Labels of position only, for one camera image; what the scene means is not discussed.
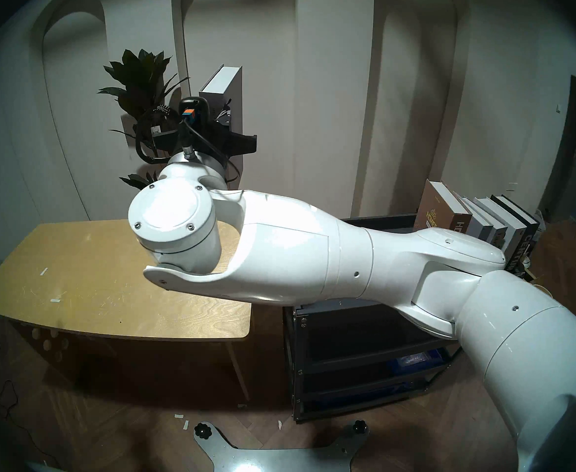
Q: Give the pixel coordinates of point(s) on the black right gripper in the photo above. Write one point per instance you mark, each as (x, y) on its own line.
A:
(209, 141)

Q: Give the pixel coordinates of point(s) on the large grey SPECIAL ISSUE book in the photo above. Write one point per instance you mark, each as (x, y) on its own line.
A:
(221, 87)

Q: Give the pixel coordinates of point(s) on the brown HOMES book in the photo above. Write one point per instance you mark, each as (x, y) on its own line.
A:
(433, 205)

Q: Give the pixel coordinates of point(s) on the grey Discontent book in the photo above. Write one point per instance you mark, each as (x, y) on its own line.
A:
(475, 215)

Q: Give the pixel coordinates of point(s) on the grey iaura book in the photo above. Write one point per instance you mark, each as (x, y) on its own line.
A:
(494, 225)

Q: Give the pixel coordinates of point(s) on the silver book small black lettering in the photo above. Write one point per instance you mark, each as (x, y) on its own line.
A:
(512, 230)

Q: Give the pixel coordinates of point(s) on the black CENTURY book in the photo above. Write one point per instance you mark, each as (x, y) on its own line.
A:
(526, 240)

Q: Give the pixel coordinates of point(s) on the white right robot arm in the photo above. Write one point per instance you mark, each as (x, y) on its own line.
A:
(317, 259)

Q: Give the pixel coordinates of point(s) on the light wooden display table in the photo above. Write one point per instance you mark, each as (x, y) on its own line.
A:
(71, 279)

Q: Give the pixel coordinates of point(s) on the black metal shelf cart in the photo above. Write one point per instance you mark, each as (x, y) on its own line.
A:
(347, 358)

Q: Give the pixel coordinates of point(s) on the tall green potted plant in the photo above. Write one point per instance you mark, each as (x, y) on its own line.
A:
(135, 77)

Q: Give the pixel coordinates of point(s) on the blue bin with clear bag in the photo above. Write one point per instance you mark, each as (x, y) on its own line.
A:
(416, 359)

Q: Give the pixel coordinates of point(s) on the black star knob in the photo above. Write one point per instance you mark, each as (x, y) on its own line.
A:
(202, 431)
(360, 427)

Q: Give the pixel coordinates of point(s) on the blue plastic bin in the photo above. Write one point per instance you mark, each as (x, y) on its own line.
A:
(362, 395)

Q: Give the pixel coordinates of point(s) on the clear plastic storage container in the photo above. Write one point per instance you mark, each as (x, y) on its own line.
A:
(541, 222)

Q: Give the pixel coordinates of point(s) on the dark grey door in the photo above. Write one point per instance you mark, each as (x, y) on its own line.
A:
(571, 146)

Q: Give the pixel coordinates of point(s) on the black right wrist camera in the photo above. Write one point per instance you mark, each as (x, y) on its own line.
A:
(192, 109)

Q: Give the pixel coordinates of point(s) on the grey metal robot base plate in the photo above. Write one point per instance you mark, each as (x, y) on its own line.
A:
(278, 458)

